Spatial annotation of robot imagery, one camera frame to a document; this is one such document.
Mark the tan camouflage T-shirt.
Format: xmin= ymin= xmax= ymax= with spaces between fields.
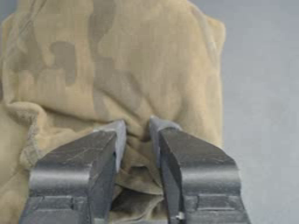
xmin=0 ymin=0 xmax=228 ymax=224

